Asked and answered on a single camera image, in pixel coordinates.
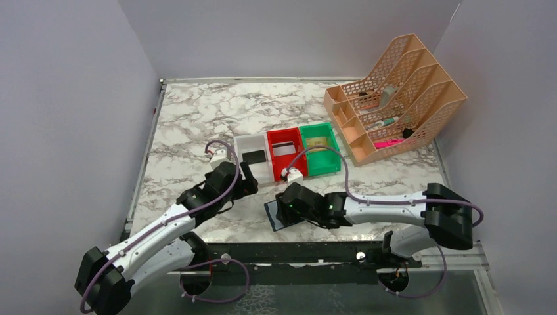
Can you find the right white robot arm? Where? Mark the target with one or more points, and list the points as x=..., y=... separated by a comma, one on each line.
x=435, y=217

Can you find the green plastic bin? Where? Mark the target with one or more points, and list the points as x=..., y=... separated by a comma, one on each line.
x=320, y=161

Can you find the black card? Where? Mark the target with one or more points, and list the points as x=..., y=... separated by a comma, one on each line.
x=254, y=157

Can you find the black binder clip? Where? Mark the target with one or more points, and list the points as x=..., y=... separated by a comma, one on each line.
x=407, y=133

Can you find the red plastic bin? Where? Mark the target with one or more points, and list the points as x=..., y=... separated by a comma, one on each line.
x=283, y=135

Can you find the navy blue card holder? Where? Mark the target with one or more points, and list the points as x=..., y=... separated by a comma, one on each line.
x=271, y=209

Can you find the peach desk organizer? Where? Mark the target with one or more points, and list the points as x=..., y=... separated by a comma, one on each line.
x=426, y=101

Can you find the white grey card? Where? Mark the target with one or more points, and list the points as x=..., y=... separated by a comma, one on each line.
x=283, y=148

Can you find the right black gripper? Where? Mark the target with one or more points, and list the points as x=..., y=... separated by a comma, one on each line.
x=282, y=205

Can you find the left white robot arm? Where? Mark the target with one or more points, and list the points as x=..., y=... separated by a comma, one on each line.
x=108, y=279

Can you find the gold card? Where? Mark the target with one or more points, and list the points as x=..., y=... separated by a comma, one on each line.
x=316, y=143

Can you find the black front rail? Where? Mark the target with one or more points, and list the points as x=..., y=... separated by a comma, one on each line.
x=292, y=263

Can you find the grey eraser block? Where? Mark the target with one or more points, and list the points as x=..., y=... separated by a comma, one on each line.
x=387, y=93

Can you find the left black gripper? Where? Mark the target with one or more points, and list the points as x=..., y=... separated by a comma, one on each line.
x=248, y=181

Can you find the green capped marker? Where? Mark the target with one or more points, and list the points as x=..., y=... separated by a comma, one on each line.
x=382, y=123

